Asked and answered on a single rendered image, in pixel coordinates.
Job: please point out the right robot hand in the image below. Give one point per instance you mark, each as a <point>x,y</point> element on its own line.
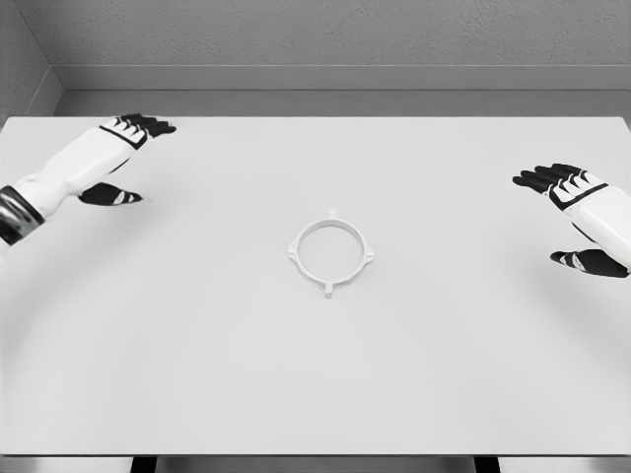
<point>599,217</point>

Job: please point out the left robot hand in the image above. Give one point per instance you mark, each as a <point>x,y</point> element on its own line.
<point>93,157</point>

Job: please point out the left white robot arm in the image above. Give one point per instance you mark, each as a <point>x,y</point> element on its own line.
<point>29,194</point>

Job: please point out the white round pipe clamp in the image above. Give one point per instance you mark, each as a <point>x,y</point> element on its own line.
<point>329,222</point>

